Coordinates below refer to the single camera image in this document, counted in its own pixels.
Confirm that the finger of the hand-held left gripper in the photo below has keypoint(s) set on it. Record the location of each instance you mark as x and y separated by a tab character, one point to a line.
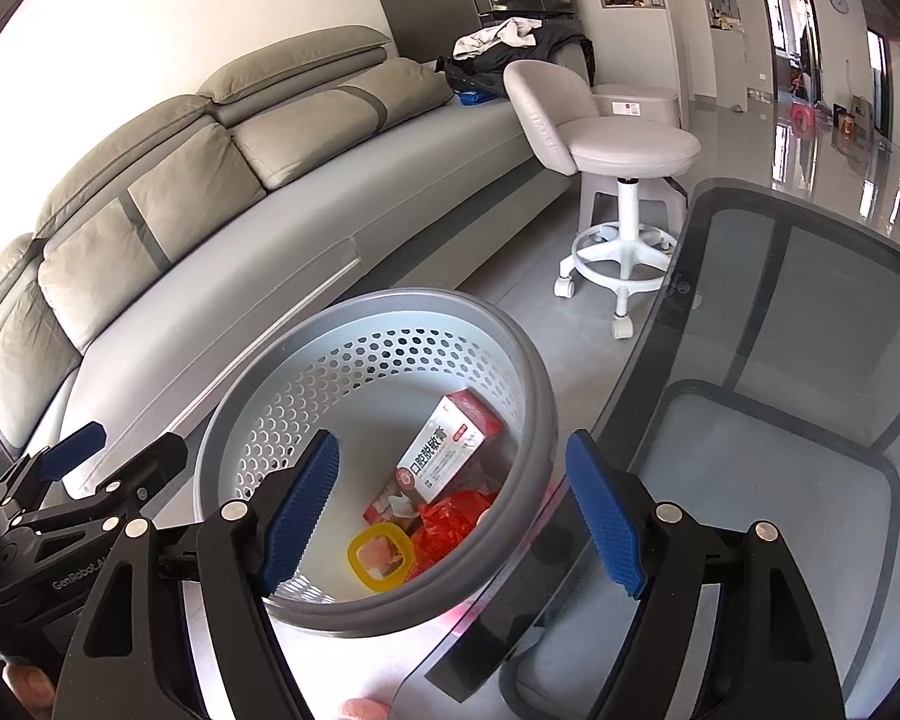
157	457
75	450

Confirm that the blue cloth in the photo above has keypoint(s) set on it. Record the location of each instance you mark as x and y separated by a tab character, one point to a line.
476	97

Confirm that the white cloth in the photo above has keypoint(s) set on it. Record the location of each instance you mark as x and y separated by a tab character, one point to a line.
495	37

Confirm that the pile of clothes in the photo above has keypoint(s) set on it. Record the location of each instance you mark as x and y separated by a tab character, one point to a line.
555	41

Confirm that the brown paper bag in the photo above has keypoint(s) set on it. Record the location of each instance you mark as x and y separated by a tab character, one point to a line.
861	116

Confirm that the small white plastic stool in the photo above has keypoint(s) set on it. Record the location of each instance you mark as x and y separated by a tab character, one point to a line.
637	101

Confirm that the beige swivel stool chair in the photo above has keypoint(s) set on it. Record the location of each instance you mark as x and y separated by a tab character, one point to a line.
630	146

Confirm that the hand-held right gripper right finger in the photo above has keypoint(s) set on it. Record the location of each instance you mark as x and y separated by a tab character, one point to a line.
607	517

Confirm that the white recessed cabinet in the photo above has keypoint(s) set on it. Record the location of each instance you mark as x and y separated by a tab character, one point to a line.
724	0

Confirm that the red and white carton box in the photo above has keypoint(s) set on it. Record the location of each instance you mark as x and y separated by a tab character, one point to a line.
450	442

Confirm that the pink plastic stool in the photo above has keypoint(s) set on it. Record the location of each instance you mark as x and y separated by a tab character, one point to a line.
801	120

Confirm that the yellow plastic lid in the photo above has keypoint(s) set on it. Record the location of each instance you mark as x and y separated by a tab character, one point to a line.
381	532

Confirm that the grey perforated waste basket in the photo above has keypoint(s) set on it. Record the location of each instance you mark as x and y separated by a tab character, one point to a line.
307	360

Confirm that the grey leather sofa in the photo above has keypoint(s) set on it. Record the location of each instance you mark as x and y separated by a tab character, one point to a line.
195	187

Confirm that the red plastic bag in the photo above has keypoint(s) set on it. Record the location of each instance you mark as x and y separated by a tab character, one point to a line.
450	529

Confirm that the person's left hand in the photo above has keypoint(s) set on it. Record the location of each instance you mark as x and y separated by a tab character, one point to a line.
30	686

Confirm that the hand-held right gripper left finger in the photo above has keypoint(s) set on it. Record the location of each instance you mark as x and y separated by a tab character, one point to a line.
300	517

